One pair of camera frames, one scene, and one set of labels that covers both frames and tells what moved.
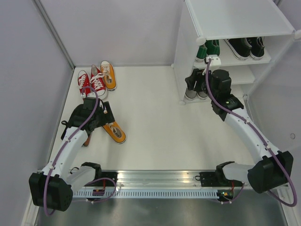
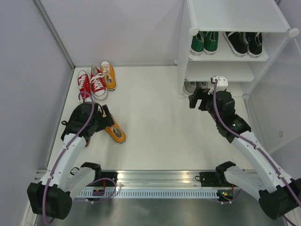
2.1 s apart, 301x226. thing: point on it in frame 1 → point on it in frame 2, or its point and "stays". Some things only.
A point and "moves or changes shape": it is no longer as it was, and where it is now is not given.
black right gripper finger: x=201 y=85 → x=202 y=106
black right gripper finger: x=191 y=80 → x=198 y=94
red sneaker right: x=97 y=81 stays
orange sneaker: x=115 y=132 stays
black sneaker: x=241 y=47 moves or changes shape
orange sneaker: x=109 y=75 stays
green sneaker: x=201 y=53 → x=197 y=44
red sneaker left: x=83 y=80 stays
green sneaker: x=212 y=47 moves or changes shape
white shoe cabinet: x=259 y=47 stays
